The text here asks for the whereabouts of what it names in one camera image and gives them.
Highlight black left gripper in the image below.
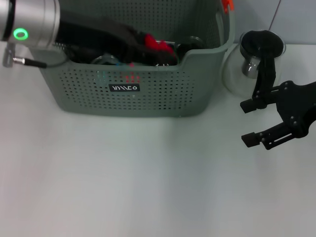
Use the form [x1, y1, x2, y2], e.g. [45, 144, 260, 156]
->
[54, 16, 179, 67]

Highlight thin dark background cable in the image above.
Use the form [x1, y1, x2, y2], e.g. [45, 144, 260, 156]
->
[269, 0, 282, 30]

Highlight glass carafe with black lid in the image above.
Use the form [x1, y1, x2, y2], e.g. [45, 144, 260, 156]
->
[221, 29, 287, 99]

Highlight dark red toy block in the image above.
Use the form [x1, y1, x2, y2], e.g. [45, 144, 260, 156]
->
[144, 33, 175, 54]

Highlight grey perforated storage basket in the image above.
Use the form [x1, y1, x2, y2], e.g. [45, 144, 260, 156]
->
[39, 0, 235, 118]

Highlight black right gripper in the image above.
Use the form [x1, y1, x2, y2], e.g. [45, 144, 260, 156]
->
[239, 80, 316, 151]

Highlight left arm grey cable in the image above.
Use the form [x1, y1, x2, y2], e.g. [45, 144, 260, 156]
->
[2, 48, 69, 69]

